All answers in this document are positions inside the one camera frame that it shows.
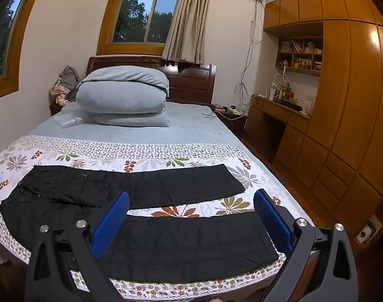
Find dark wooden bed frame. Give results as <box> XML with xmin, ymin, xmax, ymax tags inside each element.
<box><xmin>86</xmin><ymin>56</ymin><xmax>217</xmax><ymax>106</ymax></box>

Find white floral quilt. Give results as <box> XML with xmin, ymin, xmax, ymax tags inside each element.
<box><xmin>0</xmin><ymin>135</ymin><xmax>292</xmax><ymax>299</ymax></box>

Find dark wooden nightstand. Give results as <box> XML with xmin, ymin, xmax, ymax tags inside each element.
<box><xmin>210</xmin><ymin>104</ymin><xmax>248</xmax><ymax>139</ymax></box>

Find folded light blue duvet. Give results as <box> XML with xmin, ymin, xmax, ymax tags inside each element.
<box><xmin>76</xmin><ymin>66</ymin><xmax>171</xmax><ymax>128</ymax></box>

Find wooden wardrobe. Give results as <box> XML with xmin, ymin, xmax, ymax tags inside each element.
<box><xmin>264</xmin><ymin>0</ymin><xmax>383</xmax><ymax>243</ymax></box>

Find light blue bed sheet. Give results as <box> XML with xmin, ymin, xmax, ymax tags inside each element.
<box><xmin>28</xmin><ymin>101</ymin><xmax>242</xmax><ymax>152</ymax></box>

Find row of books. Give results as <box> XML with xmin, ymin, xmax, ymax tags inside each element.
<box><xmin>280</xmin><ymin>39</ymin><xmax>305</xmax><ymax>53</ymax></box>

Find black pants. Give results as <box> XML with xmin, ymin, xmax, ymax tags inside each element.
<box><xmin>0</xmin><ymin>164</ymin><xmax>279</xmax><ymax>284</ymax></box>

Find beige curtain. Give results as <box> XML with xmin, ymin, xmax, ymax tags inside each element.
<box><xmin>161</xmin><ymin>0</ymin><xmax>212</xmax><ymax>65</ymax></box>

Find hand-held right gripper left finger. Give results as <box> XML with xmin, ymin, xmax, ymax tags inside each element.
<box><xmin>25</xmin><ymin>191</ymin><xmax>131</xmax><ymax>302</ymax></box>

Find hanging white cables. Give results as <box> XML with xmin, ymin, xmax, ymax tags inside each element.
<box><xmin>238</xmin><ymin>0</ymin><xmax>264</xmax><ymax>101</ymax></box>

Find white desk lamp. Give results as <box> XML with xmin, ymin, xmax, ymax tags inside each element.
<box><xmin>273</xmin><ymin>66</ymin><xmax>290</xmax><ymax>101</ymax></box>

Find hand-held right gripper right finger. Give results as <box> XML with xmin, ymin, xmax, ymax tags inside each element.
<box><xmin>253</xmin><ymin>189</ymin><xmax>359</xmax><ymax>302</ymax></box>

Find pile of clothes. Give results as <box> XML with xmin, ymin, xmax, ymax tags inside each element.
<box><xmin>49</xmin><ymin>65</ymin><xmax>82</xmax><ymax>107</ymax></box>

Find wooden desk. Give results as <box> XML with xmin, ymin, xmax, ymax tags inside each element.
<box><xmin>244</xmin><ymin>94</ymin><xmax>311</xmax><ymax>164</ymax></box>

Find clear plastic bag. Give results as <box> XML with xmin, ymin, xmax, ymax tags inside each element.
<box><xmin>55</xmin><ymin>115</ymin><xmax>83</xmax><ymax>129</ymax></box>

